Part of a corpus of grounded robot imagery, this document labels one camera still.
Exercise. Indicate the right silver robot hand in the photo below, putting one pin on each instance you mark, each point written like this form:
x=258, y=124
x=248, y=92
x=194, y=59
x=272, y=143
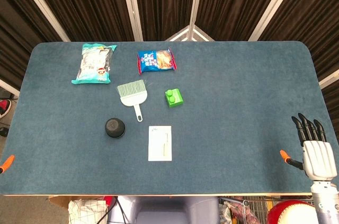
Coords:
x=317, y=157

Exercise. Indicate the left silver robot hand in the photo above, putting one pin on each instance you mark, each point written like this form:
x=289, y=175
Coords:
x=8, y=162

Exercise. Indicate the upside-down black bowl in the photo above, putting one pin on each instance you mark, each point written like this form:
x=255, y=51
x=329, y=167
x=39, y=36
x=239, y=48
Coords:
x=114, y=127

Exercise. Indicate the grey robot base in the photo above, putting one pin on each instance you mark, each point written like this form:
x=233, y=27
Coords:
x=169, y=210

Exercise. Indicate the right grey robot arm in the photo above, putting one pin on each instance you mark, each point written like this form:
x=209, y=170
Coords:
x=324, y=200

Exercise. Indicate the pale green hand brush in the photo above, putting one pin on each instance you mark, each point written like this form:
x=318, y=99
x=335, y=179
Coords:
x=133, y=98

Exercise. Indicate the red and black shoe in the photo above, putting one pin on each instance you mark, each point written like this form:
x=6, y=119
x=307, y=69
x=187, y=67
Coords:
x=4, y=106

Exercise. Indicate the red round drum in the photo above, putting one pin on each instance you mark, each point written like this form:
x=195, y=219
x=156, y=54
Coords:
x=291, y=213

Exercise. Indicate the cardboard box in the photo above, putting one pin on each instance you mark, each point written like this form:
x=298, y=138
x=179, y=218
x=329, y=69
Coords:
x=60, y=201

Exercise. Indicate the white checked bag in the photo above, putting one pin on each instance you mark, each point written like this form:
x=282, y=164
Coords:
x=86, y=212

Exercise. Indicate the blue felt table cover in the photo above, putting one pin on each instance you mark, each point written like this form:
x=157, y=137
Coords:
x=238, y=102

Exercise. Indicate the teal snack bag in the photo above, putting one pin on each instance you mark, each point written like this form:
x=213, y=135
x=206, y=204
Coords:
x=94, y=62

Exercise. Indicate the dark brown curtain panel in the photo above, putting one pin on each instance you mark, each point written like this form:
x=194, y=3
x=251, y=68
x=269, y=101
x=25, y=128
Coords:
x=317, y=17
x=84, y=4
x=233, y=1
x=16, y=22
x=164, y=1

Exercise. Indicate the white paper packet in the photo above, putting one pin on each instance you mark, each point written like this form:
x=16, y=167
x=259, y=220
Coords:
x=156, y=147

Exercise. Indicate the green toy building block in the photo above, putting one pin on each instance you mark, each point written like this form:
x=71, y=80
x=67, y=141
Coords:
x=176, y=100

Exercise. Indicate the blue bread package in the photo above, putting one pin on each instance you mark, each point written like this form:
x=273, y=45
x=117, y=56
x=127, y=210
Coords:
x=156, y=61

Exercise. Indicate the white partition side rail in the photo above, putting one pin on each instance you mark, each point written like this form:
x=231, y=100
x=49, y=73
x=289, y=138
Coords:
x=329, y=79
x=9, y=87

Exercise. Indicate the white partition frame post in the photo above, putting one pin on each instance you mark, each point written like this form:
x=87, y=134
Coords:
x=196, y=4
x=39, y=1
x=276, y=4
x=132, y=4

